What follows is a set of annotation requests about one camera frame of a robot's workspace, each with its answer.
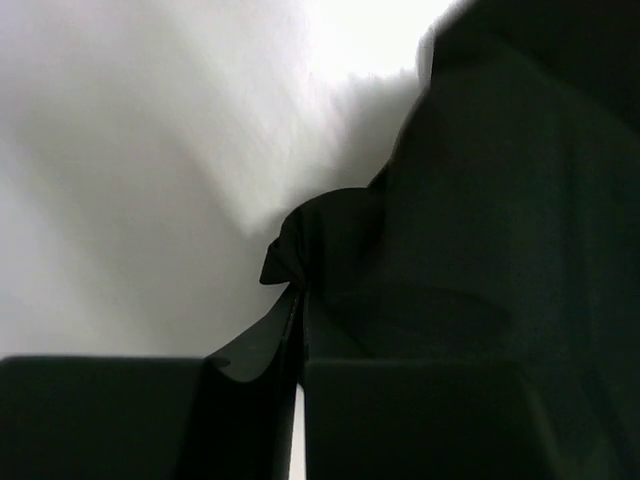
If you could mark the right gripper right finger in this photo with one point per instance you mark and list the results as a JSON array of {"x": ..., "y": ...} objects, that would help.
[{"x": 420, "y": 382}]

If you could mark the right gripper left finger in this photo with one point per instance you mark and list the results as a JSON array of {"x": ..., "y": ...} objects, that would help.
[{"x": 228, "y": 415}]

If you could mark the black trousers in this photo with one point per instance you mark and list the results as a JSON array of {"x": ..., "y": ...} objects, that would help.
[{"x": 517, "y": 171}]

